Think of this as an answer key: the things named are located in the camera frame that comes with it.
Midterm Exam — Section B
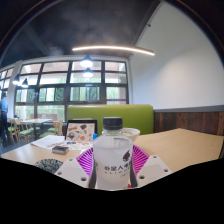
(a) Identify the long curved ceiling light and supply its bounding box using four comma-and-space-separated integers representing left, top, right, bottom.
71, 44, 156, 57

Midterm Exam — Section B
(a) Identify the small dark box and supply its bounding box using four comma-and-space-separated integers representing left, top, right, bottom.
51, 144, 70, 155

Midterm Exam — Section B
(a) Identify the wooden dining table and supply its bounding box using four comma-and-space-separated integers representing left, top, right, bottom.
20, 117, 54, 140

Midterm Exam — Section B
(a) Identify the clear black-capped drink bottle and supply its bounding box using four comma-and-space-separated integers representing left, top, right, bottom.
92, 116, 135, 191

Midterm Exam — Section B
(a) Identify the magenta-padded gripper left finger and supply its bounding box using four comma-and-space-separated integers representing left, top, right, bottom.
54, 146, 98, 190

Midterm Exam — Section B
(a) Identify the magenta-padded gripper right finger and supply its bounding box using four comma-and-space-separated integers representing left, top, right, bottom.
129, 144, 174, 189

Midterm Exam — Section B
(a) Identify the wooden green-seated chairs group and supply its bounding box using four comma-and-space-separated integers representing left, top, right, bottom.
7, 117, 65, 146

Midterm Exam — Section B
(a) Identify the printed paper sheet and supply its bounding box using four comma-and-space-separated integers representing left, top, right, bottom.
59, 139, 94, 152

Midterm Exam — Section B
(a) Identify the black-framed picture tablet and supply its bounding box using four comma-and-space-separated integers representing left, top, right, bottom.
65, 119, 99, 143

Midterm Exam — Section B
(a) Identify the large black-framed window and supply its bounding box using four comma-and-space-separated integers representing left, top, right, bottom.
0, 59, 130, 122

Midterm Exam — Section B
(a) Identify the green patterned cup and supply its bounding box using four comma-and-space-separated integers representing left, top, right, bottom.
33, 158, 65, 175

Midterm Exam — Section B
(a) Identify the white paper sheet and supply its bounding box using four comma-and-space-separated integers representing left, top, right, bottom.
30, 134, 67, 150

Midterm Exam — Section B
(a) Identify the green upholstered booth bench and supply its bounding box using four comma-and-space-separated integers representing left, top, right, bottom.
66, 103, 155, 136

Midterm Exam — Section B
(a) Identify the black pendant lamps group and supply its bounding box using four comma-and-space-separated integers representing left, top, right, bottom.
12, 55, 95, 89

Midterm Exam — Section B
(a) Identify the white bowl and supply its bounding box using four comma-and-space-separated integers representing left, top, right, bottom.
121, 127, 141, 143

